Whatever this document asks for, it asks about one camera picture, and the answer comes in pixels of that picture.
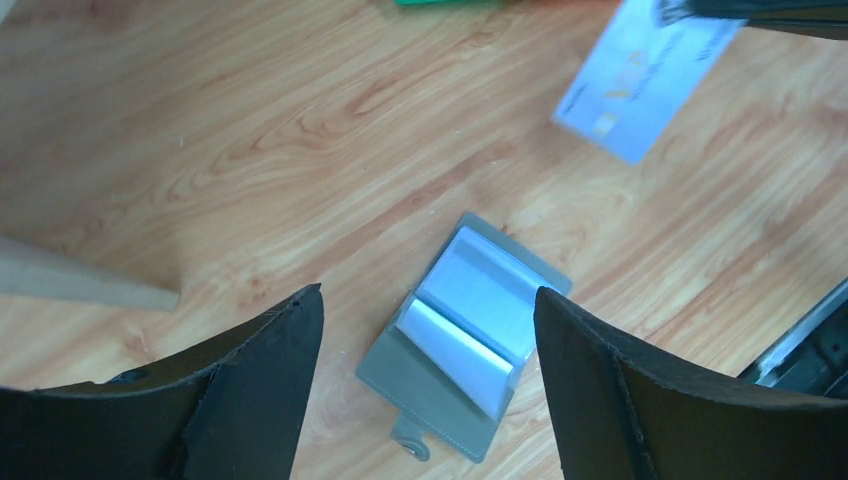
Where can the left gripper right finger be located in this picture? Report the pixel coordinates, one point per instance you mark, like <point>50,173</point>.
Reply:
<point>622,408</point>

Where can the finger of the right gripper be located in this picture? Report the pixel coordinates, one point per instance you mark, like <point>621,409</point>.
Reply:
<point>825,19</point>

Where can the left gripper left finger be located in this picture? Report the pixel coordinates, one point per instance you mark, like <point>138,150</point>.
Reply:
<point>230,407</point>

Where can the white credit card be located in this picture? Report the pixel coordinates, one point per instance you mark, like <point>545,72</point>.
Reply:
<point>642,70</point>

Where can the green plastic bin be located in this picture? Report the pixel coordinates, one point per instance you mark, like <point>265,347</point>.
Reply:
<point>416,3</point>

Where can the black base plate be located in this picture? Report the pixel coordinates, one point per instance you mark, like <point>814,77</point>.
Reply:
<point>811,356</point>

